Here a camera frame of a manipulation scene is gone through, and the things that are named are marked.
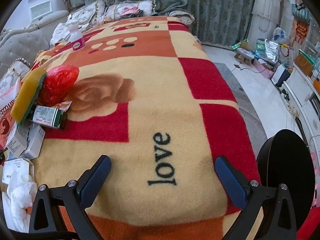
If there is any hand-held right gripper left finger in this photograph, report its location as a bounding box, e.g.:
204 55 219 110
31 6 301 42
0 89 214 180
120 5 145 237
29 155 112 240

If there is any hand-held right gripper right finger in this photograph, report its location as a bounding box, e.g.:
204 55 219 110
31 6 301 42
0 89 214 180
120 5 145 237
215 156 297 240

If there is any black trash bin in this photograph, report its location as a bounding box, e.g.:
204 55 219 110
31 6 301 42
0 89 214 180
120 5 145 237
256 129 316 233

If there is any white blue medicine box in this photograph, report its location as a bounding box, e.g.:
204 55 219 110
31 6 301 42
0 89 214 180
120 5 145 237
5 122 32 157

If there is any red plastic bag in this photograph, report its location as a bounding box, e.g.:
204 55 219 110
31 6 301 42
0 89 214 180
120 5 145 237
37 64 80 107

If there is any crumpled white tissue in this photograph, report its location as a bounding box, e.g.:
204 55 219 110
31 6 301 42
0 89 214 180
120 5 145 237
1 171 38 233

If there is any flat white box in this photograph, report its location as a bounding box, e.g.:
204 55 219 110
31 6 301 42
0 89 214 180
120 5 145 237
1 158 35 189

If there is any small orange white packet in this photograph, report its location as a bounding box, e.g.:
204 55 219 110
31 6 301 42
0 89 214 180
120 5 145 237
56 101 73 113

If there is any green medicine box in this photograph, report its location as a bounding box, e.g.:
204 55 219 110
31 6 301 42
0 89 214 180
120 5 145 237
27 104 68 130

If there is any grey patterned rug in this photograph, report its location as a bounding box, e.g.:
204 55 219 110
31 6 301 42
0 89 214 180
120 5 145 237
212 62 268 153

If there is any printed blanket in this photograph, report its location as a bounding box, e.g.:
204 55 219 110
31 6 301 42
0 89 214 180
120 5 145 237
0 16 265 240

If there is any white power strip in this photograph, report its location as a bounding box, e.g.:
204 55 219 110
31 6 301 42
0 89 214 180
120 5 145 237
281 87 299 117

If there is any orange snack bag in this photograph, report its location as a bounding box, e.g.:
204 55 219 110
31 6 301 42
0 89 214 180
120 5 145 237
0 76 22 150

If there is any white tv cabinet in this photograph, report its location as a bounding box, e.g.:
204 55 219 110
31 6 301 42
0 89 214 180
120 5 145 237
277 62 320 160

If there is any yellow green sponge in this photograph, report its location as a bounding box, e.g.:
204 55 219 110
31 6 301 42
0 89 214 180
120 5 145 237
10 68 47 123

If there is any pink basin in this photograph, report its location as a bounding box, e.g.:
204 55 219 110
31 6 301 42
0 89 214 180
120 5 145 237
255 60 275 79

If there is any small round stool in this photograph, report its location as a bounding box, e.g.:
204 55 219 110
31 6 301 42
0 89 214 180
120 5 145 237
234 48 255 67

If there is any beaded edge pillow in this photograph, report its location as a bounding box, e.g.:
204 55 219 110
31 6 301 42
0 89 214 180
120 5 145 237
0 59 30 85

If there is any teal foil bag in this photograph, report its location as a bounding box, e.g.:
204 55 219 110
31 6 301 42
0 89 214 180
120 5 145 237
255 39 267 59

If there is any silver insulated bag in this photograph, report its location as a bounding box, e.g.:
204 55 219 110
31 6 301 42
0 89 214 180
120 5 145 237
265 40 280 63

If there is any green foil bag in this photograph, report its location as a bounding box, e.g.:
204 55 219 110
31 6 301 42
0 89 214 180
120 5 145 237
231 40 250 52

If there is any brown paper bag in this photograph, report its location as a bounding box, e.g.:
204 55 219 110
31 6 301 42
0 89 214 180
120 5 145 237
294 52 315 77

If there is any white bottle pink label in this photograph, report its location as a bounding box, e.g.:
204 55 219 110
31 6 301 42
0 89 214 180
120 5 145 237
65 22 85 51

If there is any white floral quilt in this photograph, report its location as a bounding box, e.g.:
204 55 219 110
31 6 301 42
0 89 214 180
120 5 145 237
50 21 88 46

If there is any grey tufted sofa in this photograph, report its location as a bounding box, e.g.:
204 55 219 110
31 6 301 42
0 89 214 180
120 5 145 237
0 10 69 73

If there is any blue white plastic bag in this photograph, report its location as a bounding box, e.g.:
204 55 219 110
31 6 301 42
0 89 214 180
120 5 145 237
272 27 288 44

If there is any floral beaded pillow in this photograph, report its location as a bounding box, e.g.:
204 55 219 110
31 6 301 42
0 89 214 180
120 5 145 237
102 0 157 22
67 0 107 25

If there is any green patterned curtain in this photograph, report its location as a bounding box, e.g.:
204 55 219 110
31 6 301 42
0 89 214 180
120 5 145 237
60 0 257 47

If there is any pink grey clothes pile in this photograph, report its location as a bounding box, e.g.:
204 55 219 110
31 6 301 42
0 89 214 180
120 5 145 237
120 6 150 18

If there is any white lace column cover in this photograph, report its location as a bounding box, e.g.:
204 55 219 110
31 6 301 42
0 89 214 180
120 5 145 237
251 0 283 39

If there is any striped tote bag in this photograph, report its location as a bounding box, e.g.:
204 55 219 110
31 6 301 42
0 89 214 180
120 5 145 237
292 4 312 22

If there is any red wall decoration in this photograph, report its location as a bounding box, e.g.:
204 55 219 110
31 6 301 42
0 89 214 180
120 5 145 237
295 21 309 47

